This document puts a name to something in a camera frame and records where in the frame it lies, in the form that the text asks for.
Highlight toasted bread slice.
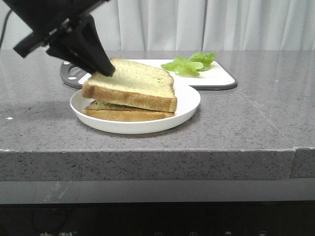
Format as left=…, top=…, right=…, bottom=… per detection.
left=83, top=100, right=175, bottom=122
left=82, top=58, right=177, bottom=113

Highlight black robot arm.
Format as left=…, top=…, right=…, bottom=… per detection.
left=5, top=0, right=115, bottom=76

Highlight white pleated curtain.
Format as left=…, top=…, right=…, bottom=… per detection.
left=0, top=0, right=315, bottom=52

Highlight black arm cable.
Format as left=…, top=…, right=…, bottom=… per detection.
left=0, top=9, right=13, bottom=50

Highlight white round plate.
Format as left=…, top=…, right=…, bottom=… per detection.
left=70, top=82, right=201, bottom=134

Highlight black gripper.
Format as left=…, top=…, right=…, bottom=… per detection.
left=14, top=12, right=115, bottom=76

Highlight green lettuce leaf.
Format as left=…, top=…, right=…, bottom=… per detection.
left=161, top=52, right=217, bottom=77

